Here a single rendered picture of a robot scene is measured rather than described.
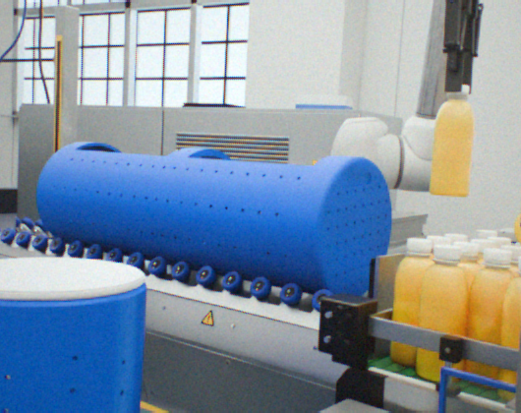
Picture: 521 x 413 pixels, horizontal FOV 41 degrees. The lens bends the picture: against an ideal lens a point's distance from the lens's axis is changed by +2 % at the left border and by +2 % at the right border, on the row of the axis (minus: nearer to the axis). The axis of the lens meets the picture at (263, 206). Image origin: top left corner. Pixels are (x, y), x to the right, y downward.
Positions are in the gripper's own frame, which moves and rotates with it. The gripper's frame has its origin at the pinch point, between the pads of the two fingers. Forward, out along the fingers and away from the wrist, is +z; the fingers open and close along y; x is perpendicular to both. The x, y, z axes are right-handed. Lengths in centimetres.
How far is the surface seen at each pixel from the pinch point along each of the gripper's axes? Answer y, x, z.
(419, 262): 20.8, 3.5, 32.7
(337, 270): 12.1, -16.2, 37.4
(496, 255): 21.1, 15.5, 30.2
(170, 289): 15, -56, 46
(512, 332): 26, 20, 40
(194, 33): -245, -289, -76
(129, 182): 16, -69, 23
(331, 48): -225, -162, -54
